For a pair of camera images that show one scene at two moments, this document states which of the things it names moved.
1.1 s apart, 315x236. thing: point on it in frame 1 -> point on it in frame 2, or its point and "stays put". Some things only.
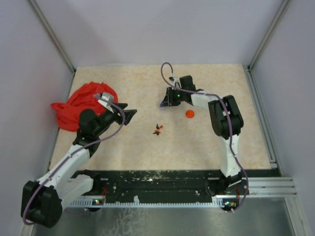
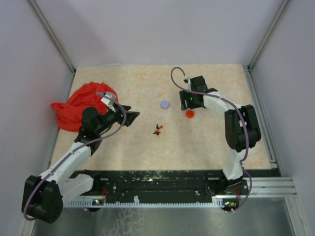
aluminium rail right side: (273, 187) stays put
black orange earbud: (157, 132) stays put
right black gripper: (169, 100) -> (183, 96)
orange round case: (190, 113) stays put
